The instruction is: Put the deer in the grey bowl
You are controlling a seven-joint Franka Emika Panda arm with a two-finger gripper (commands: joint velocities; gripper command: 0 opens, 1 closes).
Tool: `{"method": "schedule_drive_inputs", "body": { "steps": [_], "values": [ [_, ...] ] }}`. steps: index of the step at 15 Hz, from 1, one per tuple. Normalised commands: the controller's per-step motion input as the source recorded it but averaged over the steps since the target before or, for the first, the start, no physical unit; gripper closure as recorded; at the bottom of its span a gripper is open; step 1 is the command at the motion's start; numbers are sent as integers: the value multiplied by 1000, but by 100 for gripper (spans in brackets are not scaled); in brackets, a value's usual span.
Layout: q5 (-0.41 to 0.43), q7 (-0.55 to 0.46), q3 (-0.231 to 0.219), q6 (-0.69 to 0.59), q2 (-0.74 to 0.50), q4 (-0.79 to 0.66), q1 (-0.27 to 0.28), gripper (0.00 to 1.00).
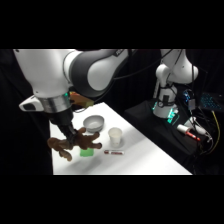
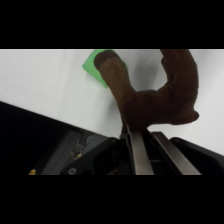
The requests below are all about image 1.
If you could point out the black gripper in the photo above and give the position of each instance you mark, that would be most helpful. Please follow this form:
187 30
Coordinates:
63 119

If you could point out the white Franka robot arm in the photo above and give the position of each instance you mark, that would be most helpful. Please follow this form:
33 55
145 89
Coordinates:
50 73

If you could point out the grey bowl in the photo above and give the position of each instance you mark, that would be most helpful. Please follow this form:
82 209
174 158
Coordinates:
93 123

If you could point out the green sponge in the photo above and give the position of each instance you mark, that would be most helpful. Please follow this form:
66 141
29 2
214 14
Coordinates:
87 153

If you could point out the white paper cup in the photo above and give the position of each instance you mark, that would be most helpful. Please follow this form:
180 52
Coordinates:
115 136

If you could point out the red marker pen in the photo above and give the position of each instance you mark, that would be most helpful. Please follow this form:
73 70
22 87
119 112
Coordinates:
114 152

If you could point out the black curtain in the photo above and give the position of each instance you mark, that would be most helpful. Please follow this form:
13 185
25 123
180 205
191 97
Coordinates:
20 140

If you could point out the black robot stand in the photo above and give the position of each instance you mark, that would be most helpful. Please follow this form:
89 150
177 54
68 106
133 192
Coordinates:
146 123

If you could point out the green lit control box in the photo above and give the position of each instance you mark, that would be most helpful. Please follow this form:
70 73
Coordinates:
173 116

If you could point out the white and red marker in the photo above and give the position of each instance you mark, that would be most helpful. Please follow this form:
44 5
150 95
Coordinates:
186 131

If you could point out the blue lit electronics box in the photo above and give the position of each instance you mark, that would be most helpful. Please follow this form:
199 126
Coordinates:
189 98

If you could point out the keyboard with blue backlight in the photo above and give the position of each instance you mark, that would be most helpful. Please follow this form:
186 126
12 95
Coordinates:
211 101

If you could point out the yellow wrist camera mount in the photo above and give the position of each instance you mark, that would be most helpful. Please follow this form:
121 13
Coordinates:
80 99

